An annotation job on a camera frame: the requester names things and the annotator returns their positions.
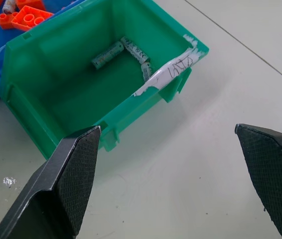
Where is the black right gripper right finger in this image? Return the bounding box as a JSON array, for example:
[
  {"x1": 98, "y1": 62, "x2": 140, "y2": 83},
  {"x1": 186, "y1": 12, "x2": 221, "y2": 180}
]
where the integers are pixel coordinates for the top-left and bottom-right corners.
[{"x1": 234, "y1": 123, "x2": 282, "y2": 239}]

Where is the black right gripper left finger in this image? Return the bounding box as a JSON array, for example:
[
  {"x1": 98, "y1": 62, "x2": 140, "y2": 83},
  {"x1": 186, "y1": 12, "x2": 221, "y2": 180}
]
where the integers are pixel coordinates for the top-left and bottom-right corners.
[{"x1": 0, "y1": 125, "x2": 101, "y2": 239}]

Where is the green plastic bin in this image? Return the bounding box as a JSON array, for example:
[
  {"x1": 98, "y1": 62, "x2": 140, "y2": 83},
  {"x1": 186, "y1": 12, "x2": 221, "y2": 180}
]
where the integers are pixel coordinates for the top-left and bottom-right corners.
[{"x1": 0, "y1": 0, "x2": 210, "y2": 160}]

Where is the white AA battery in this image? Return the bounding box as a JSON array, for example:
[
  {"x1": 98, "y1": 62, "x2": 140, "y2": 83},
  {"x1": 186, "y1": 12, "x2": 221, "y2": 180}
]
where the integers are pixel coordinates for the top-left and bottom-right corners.
[
  {"x1": 141, "y1": 62, "x2": 154, "y2": 82},
  {"x1": 2, "y1": 0, "x2": 14, "y2": 14},
  {"x1": 91, "y1": 41, "x2": 124, "y2": 70},
  {"x1": 120, "y1": 36, "x2": 149, "y2": 64}
]

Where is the white paper label tape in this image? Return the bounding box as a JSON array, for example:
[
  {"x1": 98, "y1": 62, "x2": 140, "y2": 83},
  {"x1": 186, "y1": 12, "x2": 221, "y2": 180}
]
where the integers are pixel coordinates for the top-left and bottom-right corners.
[{"x1": 132, "y1": 34, "x2": 204, "y2": 98}]

